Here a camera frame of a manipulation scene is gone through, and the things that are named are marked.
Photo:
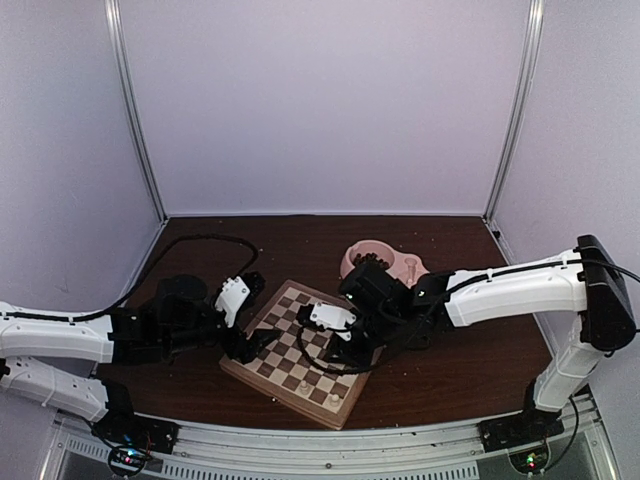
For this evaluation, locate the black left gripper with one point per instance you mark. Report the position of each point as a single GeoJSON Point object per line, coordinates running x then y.
{"type": "Point", "coordinates": [252, 346]}

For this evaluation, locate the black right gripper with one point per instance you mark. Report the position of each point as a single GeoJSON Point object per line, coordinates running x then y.
{"type": "Point", "coordinates": [349, 356]}

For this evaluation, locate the white bishop piece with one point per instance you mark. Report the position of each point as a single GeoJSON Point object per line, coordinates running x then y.
{"type": "Point", "coordinates": [304, 387]}

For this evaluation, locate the pink double bowl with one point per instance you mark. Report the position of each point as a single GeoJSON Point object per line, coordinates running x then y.
{"type": "Point", "coordinates": [406, 267]}

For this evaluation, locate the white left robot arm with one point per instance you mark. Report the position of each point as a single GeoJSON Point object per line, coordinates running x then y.
{"type": "Point", "coordinates": [179, 317]}

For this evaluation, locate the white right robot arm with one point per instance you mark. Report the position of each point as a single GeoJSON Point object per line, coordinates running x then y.
{"type": "Point", "coordinates": [393, 296]}

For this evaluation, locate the wooden chess board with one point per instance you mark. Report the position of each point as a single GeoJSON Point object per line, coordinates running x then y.
{"type": "Point", "coordinates": [281, 367]}

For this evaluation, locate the dark chess pieces pile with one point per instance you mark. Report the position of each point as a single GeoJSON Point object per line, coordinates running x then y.
{"type": "Point", "coordinates": [370, 257]}

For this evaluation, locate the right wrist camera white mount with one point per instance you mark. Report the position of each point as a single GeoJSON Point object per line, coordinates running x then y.
{"type": "Point", "coordinates": [326, 316]}

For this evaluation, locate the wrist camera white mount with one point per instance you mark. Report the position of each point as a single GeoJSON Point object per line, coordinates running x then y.
{"type": "Point", "coordinates": [326, 316]}
{"type": "Point", "coordinates": [235, 293]}

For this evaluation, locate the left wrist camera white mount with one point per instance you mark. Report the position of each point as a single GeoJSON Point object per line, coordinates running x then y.
{"type": "Point", "coordinates": [235, 293]}

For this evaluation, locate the front aluminium rail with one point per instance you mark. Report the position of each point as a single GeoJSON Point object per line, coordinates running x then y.
{"type": "Point", "coordinates": [451, 450]}

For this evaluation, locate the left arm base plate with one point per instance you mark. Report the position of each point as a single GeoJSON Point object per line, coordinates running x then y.
{"type": "Point", "coordinates": [146, 434]}

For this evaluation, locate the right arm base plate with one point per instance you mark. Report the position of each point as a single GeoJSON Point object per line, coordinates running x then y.
{"type": "Point", "coordinates": [518, 430]}

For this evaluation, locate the left aluminium frame post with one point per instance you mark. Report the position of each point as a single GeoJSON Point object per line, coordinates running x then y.
{"type": "Point", "coordinates": [118, 42]}

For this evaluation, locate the aluminium frame post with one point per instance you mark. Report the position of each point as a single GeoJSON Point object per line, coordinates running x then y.
{"type": "Point", "coordinates": [528, 64]}
{"type": "Point", "coordinates": [118, 42]}

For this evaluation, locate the right aluminium frame post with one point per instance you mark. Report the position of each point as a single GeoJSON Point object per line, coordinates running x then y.
{"type": "Point", "coordinates": [528, 64]}

